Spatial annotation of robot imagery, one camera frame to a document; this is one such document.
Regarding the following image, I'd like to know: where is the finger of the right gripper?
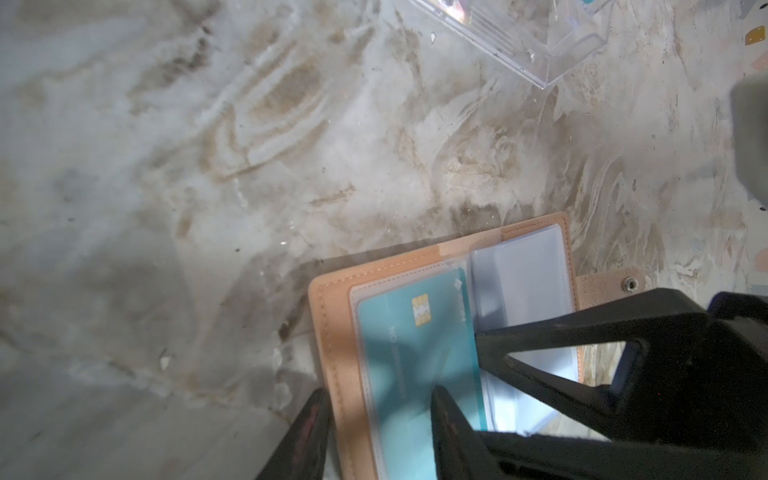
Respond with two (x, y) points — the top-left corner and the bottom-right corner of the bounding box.
(475, 288), (708, 442)
(480, 432), (767, 479)

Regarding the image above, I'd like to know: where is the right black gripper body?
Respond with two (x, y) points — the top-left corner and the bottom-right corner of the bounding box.
(605, 292), (767, 450)

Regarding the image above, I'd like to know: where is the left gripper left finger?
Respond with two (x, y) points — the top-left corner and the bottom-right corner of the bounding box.
(256, 388), (332, 480)

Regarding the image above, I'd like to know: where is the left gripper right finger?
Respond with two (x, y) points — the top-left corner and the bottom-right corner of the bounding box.
(430, 385), (498, 479)

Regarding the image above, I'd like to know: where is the teal card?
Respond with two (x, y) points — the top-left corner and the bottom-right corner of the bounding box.
(355, 266), (487, 479)

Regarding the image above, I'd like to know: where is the pink leather card holder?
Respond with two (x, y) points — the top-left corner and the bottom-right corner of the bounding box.
(308, 213), (646, 479)

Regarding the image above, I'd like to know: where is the clear acrylic card stand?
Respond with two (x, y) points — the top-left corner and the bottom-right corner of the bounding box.
(414, 0), (615, 89)

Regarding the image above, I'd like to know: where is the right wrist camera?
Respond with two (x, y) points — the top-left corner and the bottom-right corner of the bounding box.
(730, 71), (768, 207)

